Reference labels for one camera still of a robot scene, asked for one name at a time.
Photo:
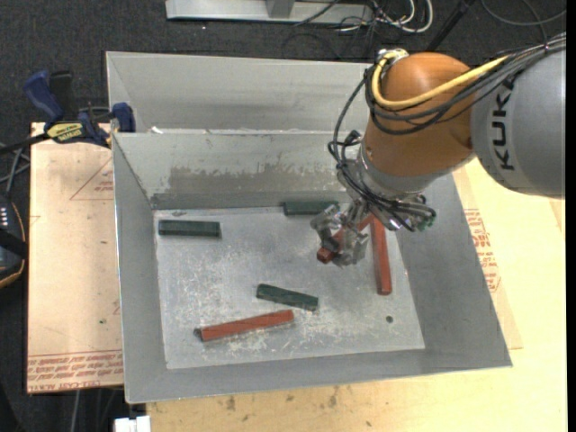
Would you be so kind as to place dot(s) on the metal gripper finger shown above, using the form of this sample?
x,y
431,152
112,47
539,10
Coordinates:
x,y
354,250
325,225

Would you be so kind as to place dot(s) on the red-brown block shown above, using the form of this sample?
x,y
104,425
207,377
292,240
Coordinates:
x,y
326,255
245,325
382,263

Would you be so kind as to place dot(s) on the dark green flat block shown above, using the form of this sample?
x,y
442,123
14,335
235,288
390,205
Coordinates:
x,y
288,297
308,208
189,228

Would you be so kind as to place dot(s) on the grey metal bin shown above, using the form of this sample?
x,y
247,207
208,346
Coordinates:
x,y
270,259

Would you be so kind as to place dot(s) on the brown cardboard board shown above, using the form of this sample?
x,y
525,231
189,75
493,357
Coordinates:
x,y
72,250

